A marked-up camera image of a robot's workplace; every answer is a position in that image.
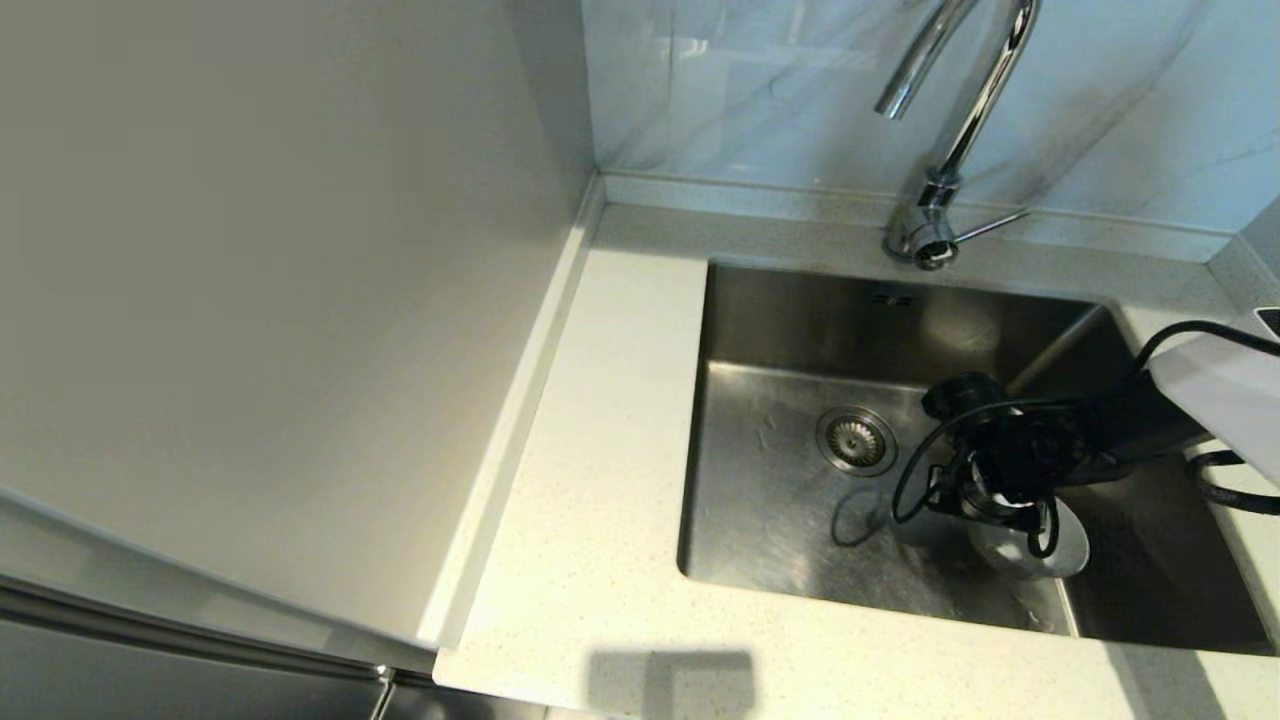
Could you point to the grey appliance door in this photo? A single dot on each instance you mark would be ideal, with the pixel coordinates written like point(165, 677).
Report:
point(150, 685)

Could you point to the grey tall cabinet side panel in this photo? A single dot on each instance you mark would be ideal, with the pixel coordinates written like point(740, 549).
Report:
point(250, 300)

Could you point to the chrome gooseneck faucet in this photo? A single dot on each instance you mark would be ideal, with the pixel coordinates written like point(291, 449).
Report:
point(925, 236)

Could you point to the chrome door trim strip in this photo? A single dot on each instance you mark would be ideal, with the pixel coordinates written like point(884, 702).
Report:
point(200, 640)

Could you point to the grey ceramic bowl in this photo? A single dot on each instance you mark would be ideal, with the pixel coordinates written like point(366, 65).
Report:
point(1062, 552)

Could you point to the stainless steel sink basin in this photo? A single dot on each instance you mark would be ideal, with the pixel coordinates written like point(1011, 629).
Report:
point(780, 520)

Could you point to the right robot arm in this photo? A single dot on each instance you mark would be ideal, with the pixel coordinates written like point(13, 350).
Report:
point(1220, 390)

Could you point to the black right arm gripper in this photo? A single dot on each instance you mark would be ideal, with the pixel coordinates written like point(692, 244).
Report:
point(1020, 455)

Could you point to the round metal drain strainer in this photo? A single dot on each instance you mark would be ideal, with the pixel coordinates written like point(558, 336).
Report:
point(856, 440)

